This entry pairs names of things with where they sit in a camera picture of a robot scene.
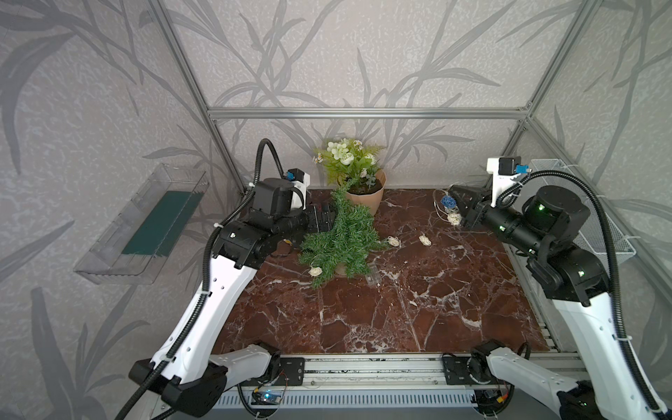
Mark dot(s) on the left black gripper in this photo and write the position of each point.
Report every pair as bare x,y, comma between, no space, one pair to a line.
325,223

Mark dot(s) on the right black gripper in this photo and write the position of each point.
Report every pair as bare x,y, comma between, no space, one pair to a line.
472,212

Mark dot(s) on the small green christmas tree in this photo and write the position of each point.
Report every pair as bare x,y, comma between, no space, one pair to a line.
349,243

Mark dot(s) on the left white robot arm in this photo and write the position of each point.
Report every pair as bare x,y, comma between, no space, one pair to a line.
183,373

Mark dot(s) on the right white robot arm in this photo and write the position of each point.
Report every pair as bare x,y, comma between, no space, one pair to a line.
569,246

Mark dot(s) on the potted white flower plant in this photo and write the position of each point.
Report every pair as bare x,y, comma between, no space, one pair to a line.
356,167

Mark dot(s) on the clear battery box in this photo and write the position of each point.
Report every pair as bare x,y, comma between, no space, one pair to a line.
373,277

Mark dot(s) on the green circuit board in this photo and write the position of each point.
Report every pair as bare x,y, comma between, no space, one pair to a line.
265,397

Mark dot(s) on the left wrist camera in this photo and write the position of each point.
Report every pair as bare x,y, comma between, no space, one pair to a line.
300,180

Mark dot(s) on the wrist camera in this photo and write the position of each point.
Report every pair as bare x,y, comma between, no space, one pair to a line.
300,180
506,171

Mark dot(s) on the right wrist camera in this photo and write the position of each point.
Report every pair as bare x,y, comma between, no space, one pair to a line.
506,171

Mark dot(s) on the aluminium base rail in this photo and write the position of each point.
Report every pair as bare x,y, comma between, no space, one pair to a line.
362,381

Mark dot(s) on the clear plastic wall tray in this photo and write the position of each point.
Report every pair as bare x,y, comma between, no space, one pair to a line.
134,248

